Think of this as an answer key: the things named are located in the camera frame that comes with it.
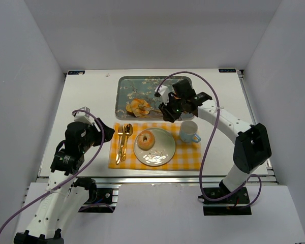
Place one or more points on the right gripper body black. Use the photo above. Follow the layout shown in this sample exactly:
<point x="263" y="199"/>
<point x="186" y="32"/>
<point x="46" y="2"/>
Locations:
<point x="168" y="109"/>

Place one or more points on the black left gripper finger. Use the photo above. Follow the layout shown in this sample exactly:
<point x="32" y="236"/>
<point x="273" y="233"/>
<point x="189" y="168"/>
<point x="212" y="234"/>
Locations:
<point x="108" y="136"/>
<point x="107" y="130"/>

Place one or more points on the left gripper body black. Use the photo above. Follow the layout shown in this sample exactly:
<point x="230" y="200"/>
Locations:
<point x="99" y="132"/>

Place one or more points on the metal serving tongs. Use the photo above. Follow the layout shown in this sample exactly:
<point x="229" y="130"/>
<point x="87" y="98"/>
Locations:
<point x="150" y="109"/>

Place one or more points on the knotted bread roll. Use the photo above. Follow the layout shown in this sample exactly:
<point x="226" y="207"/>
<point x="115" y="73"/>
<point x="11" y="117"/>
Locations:
<point x="135" y="107"/>

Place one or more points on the sugared bagel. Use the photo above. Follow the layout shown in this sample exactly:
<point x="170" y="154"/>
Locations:
<point x="146" y="140"/>

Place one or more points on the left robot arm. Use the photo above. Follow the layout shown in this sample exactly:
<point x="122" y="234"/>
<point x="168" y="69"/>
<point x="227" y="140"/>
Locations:
<point x="65" y="194"/>

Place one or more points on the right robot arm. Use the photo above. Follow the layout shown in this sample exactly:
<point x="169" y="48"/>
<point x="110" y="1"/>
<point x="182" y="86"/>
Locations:
<point x="251" y="142"/>

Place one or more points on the bread slice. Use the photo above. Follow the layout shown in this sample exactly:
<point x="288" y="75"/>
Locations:
<point x="129" y="109"/>

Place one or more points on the gold fork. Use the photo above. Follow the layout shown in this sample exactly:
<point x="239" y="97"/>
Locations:
<point x="120" y="134"/>

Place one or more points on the gold spoon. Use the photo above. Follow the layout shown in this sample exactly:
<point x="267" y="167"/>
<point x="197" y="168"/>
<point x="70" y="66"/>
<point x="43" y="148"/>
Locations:
<point x="129" y="133"/>

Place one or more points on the gold knife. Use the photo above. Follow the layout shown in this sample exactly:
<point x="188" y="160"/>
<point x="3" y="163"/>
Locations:
<point x="122" y="143"/>

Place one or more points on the light blue mug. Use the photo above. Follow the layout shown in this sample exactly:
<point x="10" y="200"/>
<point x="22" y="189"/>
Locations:
<point x="188" y="132"/>

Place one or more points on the blue floral serving tray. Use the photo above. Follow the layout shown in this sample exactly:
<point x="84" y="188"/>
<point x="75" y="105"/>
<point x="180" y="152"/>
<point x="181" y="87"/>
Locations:
<point x="141" y="87"/>

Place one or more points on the right blue table label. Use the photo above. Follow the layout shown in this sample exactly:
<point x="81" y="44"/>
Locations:
<point x="227" y="70"/>

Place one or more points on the blue table label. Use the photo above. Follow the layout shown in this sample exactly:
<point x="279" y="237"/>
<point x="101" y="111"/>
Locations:
<point x="76" y="72"/>
<point x="227" y="70"/>

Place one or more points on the cream and green plate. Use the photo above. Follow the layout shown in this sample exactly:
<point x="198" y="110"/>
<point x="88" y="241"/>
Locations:
<point x="160" y="153"/>

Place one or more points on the yellow checkered cloth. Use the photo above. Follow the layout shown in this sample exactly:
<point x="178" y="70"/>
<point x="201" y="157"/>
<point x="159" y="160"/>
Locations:
<point x="187" y="155"/>

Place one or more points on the left blue table label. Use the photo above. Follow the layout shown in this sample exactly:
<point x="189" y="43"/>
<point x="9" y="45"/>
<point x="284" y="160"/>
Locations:
<point x="76" y="72"/>

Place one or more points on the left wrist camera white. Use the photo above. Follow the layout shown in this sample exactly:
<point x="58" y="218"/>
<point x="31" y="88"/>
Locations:
<point x="83" y="117"/>

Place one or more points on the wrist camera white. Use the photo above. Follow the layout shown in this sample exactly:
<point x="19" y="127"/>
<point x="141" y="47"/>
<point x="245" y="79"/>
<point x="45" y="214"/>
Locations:
<point x="163" y="92"/>
<point x="83" y="117"/>

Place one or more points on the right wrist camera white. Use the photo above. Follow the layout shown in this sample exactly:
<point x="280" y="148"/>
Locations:
<point x="163" y="92"/>

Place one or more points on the aluminium table rail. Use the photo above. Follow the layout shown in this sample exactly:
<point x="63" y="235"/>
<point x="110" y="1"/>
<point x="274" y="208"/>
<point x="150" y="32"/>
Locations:
<point x="160" y="180"/>

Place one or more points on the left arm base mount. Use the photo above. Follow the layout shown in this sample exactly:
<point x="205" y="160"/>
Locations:
<point x="100" y="199"/>

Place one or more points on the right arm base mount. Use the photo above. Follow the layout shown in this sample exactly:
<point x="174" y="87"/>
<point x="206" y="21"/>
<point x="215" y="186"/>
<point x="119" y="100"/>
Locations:
<point x="235" y="205"/>

